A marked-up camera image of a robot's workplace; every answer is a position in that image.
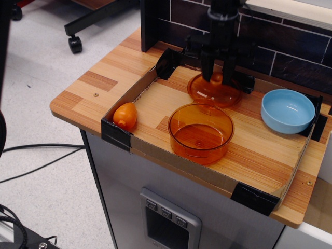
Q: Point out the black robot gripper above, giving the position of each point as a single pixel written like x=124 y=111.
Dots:
x=220 y=43

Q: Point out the orange transparent pot lid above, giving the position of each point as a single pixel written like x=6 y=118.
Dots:
x=222 y=94

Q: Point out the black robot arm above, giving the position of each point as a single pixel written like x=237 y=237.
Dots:
x=224 y=11

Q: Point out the orange transparent plastic pot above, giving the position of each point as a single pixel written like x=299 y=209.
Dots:
x=200 y=132

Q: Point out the dark brick backsplash panel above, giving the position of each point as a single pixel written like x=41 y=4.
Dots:
x=286 y=49

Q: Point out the light blue bowl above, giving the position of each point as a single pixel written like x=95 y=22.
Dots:
x=287 y=111

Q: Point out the orange toy carrot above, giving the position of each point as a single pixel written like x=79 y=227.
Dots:
x=125 y=116

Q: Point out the cardboard fence with black tape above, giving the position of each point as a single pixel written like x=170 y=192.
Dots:
x=260 y=163

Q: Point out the black chair base with caster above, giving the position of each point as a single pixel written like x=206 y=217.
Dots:
x=99 y=11

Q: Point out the grey toy kitchen cabinet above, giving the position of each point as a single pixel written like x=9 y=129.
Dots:
x=121 y=175

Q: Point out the grey oven control panel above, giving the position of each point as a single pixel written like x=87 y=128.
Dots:
x=167 y=225

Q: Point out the black caster wheel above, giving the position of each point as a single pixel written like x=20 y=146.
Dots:
x=16 y=13

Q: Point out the black equipment corner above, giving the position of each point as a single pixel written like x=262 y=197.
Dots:
x=15 y=235

